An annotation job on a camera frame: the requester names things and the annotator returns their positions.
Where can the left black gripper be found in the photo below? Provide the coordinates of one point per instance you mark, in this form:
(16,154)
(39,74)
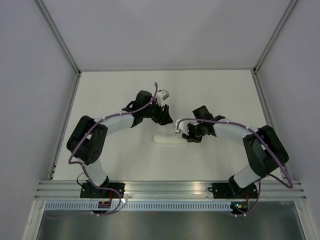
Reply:
(166,118)

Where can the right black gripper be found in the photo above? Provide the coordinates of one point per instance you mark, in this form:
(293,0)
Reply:
(189,137)

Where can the white cloth napkin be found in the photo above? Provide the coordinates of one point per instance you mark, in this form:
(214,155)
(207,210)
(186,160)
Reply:
(168,137)

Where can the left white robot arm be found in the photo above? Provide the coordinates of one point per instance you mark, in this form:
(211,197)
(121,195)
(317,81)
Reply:
(87,140)

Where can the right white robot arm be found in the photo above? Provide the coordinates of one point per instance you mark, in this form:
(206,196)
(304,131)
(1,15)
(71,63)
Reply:
(264,151)

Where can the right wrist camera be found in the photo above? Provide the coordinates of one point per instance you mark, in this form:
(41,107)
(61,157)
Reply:
(181,126)

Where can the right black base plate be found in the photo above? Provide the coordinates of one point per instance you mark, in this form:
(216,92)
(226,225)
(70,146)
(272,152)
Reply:
(223,190)

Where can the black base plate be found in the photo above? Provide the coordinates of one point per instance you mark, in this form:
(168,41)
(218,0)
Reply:
(223,190)
(88,191)

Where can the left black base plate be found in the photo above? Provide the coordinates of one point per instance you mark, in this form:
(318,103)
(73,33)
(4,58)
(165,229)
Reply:
(88,191)

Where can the aluminium mounting rail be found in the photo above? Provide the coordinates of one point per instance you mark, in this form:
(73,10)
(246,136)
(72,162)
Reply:
(166,191)

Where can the left aluminium frame post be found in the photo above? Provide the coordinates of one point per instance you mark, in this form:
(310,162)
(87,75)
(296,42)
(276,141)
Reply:
(57,35)

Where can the aluminium frame post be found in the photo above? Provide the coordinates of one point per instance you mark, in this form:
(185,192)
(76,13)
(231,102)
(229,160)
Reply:
(275,34)
(57,35)

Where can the white slotted cable duct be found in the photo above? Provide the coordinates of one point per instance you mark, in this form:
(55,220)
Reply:
(221,206)

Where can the right aluminium frame post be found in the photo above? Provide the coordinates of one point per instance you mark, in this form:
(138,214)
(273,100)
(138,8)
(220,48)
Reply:
(275,34)

